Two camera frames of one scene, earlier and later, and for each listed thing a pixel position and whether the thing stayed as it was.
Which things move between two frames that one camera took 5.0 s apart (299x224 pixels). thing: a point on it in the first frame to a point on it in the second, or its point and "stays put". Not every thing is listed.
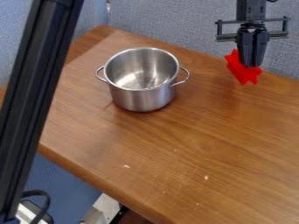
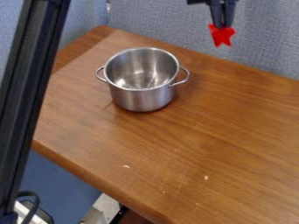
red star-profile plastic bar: [244, 73] to [220, 34]
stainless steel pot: [141, 74] stays put
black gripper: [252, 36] to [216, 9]
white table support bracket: [104, 212] stays put
